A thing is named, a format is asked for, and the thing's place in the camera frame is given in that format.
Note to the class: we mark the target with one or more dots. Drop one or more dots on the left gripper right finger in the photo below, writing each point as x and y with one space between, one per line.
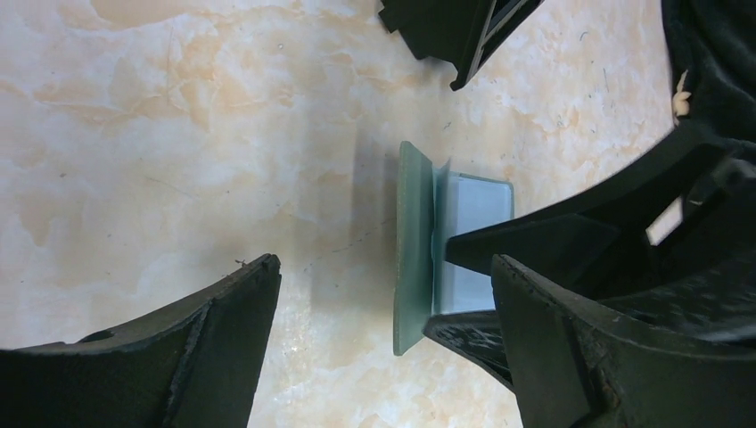
576 363

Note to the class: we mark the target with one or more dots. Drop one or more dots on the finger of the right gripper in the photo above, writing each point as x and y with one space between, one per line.
595 243
475 336

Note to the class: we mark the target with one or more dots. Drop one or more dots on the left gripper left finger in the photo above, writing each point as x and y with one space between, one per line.
193 363

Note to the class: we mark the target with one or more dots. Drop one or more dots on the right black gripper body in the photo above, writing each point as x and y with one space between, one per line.
682 255

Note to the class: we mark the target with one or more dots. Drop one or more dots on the green card holder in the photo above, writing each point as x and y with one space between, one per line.
434 205

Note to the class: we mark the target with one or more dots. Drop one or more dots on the black plastic box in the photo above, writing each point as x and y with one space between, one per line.
464 33

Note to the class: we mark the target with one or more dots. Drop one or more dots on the black floral blanket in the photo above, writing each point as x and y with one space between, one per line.
711 46

